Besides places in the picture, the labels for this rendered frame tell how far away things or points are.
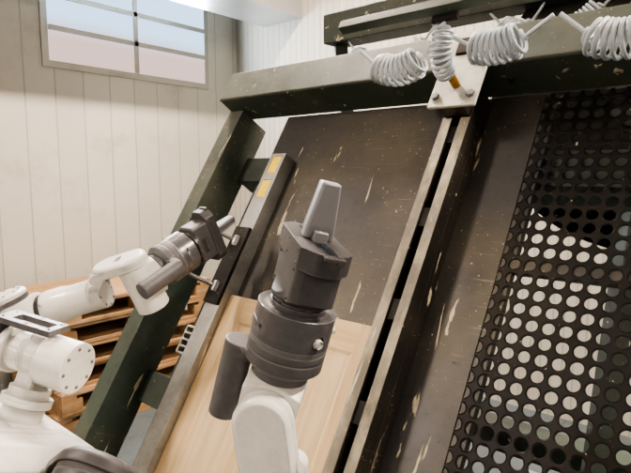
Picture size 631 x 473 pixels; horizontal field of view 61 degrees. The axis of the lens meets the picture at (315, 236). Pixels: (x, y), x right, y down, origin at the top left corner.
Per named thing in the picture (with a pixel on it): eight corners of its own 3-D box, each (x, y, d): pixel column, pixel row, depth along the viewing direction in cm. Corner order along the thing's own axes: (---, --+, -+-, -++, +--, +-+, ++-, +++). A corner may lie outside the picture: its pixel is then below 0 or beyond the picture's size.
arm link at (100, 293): (166, 282, 111) (108, 299, 113) (147, 244, 108) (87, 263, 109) (158, 297, 105) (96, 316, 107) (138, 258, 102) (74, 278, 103)
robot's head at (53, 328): (34, 392, 67) (40, 334, 66) (-20, 373, 70) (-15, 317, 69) (70, 375, 73) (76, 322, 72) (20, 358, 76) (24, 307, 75)
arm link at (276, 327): (286, 250, 50) (257, 363, 53) (380, 266, 53) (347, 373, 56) (264, 215, 62) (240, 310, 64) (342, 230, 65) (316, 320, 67)
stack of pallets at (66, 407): (157, 360, 476) (154, 265, 465) (215, 386, 421) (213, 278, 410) (8, 404, 387) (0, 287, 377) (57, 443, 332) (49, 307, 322)
